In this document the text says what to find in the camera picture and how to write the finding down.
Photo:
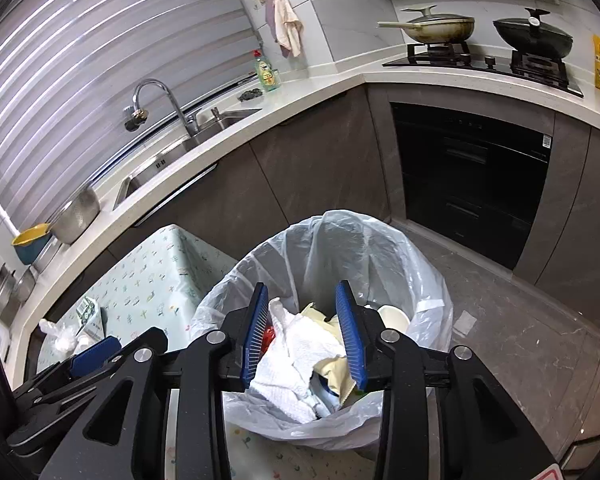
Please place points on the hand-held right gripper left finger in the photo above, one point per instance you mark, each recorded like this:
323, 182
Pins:
256, 330

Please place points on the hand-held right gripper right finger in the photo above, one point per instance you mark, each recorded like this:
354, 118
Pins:
349, 340

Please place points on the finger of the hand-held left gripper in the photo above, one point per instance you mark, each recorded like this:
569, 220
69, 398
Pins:
95, 351
147, 337

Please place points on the red plastic wrapper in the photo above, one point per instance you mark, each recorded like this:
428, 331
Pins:
267, 337

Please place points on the large beige paper bag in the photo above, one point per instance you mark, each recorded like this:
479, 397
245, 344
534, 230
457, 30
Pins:
330, 370

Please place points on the white paper towel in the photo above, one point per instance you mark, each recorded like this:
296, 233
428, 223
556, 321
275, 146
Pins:
290, 360

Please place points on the beige paper cup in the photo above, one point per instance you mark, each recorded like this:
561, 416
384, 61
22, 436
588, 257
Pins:
392, 317

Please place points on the bin with white plastic liner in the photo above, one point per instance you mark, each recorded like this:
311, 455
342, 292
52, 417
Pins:
360, 245

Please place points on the green white carton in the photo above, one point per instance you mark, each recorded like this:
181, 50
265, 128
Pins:
91, 322

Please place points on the clear crumpled plastic bag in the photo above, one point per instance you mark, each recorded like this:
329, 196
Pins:
60, 337

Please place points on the floral print tablecloth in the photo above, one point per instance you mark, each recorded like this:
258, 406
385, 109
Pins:
145, 280

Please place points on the small steel basin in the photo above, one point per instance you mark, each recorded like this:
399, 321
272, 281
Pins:
25, 282

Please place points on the steel tray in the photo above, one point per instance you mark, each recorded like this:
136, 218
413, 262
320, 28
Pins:
47, 257

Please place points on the tall steel pot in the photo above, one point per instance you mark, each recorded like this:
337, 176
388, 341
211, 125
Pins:
2, 290

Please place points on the white paper scrap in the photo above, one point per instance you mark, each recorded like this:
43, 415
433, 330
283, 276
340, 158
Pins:
464, 322

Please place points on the blue yellow bowl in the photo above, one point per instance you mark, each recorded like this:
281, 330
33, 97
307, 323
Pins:
30, 247

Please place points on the steel colander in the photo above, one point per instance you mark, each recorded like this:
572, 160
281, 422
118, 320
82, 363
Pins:
75, 217

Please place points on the stainless steel sink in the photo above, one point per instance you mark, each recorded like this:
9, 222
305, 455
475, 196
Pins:
145, 172

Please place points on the brown kitchen cabinets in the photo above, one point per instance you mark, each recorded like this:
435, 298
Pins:
305, 160

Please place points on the black built-in oven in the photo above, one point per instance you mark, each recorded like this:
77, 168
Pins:
470, 185

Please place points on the sink soap dispenser pump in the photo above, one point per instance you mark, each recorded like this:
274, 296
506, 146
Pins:
215, 113

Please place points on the chrome kitchen faucet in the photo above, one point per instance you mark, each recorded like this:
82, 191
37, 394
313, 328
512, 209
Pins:
177, 105

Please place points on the dark scouring pad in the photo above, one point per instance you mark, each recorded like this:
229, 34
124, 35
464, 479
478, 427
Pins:
250, 95

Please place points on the green dish soap bottle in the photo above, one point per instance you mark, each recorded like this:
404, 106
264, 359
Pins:
266, 75

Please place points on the grey striped window blind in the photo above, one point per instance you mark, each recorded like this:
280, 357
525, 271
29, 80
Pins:
105, 50

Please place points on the black gas stove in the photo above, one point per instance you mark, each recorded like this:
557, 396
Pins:
480, 65

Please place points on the beige hanging towel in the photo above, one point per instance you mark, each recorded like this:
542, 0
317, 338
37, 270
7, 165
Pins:
285, 20

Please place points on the purple hanging towel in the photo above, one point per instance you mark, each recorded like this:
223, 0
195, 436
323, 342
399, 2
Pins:
270, 12

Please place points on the beige frying pan with lid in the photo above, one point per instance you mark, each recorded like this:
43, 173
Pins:
445, 30

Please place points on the black wok with lid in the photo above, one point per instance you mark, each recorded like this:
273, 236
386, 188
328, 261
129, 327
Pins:
535, 40

